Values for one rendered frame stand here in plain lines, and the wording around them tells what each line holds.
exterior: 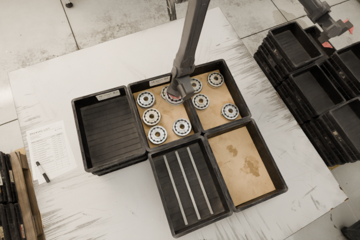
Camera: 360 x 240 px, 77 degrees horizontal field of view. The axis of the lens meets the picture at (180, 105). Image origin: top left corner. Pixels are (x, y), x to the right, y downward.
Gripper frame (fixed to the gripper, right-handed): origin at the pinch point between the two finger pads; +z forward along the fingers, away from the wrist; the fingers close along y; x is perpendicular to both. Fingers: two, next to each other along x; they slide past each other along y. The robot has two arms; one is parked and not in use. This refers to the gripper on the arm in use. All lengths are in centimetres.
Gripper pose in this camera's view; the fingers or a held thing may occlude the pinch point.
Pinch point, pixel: (175, 92)
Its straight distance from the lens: 113.7
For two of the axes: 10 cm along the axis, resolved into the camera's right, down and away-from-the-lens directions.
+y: 4.3, -8.3, 3.5
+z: -1.0, 3.5, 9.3
